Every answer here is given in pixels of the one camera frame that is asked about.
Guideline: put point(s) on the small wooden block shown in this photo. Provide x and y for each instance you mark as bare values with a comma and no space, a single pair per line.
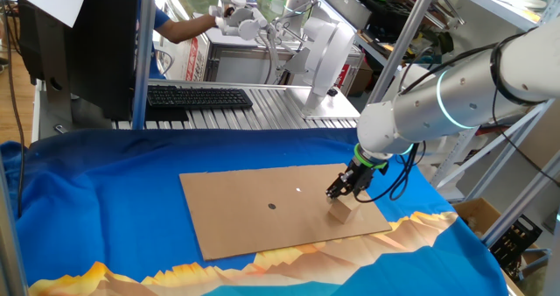
343,213

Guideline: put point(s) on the aluminium frame post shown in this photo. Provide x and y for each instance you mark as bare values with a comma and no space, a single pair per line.
411,24
143,46
520,202
9,252

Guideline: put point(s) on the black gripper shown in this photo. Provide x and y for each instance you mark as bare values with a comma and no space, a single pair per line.
359,178

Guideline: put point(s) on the person hand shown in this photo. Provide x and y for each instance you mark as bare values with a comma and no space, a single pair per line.
221,19

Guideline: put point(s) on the black monitor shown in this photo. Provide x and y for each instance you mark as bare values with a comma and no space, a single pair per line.
100,46

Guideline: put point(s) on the black plastic tray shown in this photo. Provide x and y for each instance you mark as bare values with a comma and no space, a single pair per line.
389,7

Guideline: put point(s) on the grey metal cabinet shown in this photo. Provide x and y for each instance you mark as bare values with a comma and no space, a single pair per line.
236,68

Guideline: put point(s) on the open cardboard box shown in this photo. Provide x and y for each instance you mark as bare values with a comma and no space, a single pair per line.
470,210

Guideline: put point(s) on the white haptic control device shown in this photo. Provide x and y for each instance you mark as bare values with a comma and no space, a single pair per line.
328,55

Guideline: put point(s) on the brown cardboard sheet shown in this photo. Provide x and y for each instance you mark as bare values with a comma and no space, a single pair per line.
245,217

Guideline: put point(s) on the black keyboard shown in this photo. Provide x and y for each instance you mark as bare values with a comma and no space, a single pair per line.
197,98

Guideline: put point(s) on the black mouse pad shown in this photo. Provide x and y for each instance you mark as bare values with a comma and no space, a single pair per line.
166,114

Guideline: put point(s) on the blue mountain print cloth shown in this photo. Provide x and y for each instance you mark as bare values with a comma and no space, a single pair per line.
109,199

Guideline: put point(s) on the black plastic crate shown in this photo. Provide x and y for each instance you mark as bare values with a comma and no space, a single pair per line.
512,243

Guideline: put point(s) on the red white sign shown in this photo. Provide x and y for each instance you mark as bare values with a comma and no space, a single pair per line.
192,59

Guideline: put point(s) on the white foam pieces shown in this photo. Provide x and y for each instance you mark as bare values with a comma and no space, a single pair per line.
437,164

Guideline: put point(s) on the bare person forearm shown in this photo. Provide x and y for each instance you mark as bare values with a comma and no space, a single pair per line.
184,29

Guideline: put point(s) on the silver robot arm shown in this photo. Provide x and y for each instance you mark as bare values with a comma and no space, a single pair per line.
437,112

